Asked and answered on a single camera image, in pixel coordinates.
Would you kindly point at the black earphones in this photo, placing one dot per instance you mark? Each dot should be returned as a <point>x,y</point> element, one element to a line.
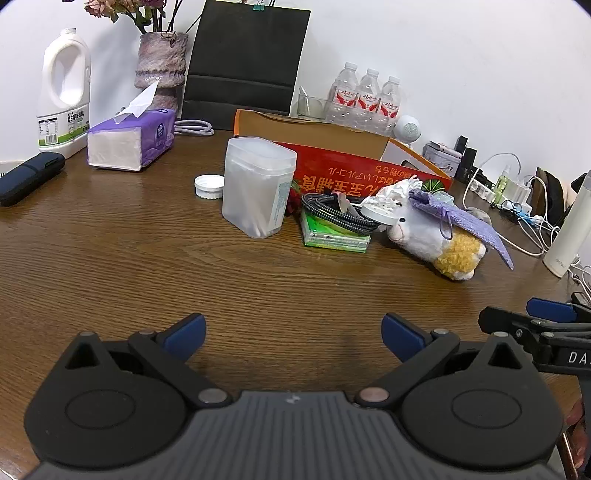
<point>510,210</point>

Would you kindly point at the grey tin box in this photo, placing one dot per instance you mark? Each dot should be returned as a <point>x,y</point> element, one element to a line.
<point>441,161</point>

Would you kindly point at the white bottle cap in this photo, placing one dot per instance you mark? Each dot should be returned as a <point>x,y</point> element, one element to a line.
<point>208,186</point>

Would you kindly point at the orange red cardboard box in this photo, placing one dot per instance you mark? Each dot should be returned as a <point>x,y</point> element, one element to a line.
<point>341,166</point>

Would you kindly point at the pink flat case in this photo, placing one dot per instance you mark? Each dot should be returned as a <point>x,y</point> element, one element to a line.
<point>441,147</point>

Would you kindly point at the glass cup with spoon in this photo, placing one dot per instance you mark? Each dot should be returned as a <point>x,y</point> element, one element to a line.
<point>314,108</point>

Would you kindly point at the white charger puck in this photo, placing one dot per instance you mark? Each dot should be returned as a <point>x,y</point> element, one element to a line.
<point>376,214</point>

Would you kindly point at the white power strip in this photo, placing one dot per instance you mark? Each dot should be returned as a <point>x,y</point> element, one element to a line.
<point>482,191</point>

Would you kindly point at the purple tissue pack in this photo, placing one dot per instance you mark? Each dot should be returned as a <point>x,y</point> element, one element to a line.
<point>152,134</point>

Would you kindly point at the water bottle red label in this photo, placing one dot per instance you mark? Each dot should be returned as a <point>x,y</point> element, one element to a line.
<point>344,97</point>
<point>389,108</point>
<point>368,101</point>

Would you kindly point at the black rectangular box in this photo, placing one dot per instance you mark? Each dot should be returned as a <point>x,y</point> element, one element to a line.
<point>468,164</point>

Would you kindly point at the green spray bottle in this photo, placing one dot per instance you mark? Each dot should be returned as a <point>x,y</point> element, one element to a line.
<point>504,184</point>

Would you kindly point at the slim black box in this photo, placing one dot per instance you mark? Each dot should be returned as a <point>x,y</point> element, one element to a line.
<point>461,143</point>

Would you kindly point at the black phone holder stand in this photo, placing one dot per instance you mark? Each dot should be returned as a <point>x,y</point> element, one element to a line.
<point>579,181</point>

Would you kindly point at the translucent plastic container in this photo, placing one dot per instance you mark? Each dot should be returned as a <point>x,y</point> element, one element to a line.
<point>256,184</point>

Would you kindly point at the white robot speaker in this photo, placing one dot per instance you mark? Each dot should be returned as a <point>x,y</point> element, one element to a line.
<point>407,127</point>

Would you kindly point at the black paper bag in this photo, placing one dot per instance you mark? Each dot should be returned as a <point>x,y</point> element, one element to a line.
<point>244,55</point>

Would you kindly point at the white milk jug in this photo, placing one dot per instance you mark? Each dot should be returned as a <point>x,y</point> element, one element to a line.
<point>51,124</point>

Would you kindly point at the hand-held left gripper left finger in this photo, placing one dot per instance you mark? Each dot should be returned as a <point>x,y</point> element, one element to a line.
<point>187,334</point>

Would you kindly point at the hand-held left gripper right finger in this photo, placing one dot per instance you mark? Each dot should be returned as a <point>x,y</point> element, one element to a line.
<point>401,341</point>

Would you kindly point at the dark brown bag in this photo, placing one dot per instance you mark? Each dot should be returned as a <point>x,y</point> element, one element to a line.
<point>551,194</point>

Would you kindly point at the white charger block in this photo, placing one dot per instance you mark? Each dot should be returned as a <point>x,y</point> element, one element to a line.
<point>519,189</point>

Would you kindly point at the person's right hand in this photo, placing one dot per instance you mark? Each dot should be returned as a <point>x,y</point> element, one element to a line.
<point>576,414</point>

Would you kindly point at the white yellow plush sheep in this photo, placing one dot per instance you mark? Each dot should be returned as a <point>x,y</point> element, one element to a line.
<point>420,235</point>

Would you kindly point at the white thermos bottle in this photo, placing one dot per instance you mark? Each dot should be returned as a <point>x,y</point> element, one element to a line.
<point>570,230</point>

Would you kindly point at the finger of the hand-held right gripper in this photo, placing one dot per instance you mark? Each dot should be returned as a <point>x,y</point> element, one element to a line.
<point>508,323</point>
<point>551,309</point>

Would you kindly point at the green binder clip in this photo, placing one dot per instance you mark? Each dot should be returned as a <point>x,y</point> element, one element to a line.
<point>257,4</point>

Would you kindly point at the mottled purple vase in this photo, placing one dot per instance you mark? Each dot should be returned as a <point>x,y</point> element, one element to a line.
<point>161,60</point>

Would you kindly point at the dark blue glasses case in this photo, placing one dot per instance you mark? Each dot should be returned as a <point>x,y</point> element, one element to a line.
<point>27,177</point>

